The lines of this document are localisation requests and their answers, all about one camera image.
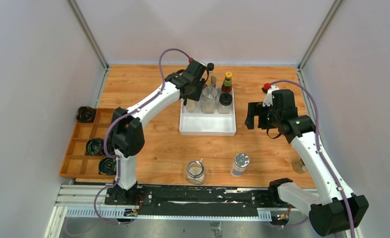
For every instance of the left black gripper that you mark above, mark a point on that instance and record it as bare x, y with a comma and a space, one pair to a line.
195, 95

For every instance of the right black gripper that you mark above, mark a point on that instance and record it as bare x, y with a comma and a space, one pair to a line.
256, 108

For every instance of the yellow lid spice bottle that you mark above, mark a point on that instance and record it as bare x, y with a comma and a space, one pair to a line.
191, 105

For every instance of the silver lid shaker jar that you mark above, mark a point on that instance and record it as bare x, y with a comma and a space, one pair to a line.
209, 95

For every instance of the black cap soy sauce bottle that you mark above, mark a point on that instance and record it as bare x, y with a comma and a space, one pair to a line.
211, 77

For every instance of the black cap white pepper bottle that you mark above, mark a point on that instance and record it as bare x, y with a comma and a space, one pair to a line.
224, 103

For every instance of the yellow cap sauce bottle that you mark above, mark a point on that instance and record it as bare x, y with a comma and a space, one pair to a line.
227, 83

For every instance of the white divided tray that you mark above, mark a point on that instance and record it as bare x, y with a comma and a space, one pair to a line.
199, 124

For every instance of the silver lid peppercorn bottle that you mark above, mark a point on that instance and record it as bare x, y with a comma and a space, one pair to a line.
240, 163

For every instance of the round glass jar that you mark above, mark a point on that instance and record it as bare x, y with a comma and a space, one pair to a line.
196, 173

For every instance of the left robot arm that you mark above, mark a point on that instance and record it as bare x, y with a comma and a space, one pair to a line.
126, 130

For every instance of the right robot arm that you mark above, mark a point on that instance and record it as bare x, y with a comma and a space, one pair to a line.
336, 207

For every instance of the black cap grinder bottle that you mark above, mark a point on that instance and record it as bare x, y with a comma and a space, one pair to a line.
299, 166

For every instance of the dark coil in organizer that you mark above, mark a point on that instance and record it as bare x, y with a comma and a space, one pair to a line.
107, 166

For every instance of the wooden compartment organizer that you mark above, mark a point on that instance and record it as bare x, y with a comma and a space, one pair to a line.
77, 164

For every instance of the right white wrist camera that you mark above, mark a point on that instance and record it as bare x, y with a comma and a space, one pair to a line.
268, 89

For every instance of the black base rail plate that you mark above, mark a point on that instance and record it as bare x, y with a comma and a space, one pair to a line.
191, 201

